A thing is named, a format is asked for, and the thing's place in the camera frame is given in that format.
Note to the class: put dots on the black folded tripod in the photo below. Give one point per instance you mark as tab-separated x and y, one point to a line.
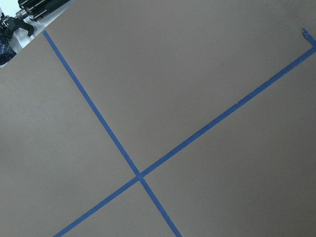
35	10

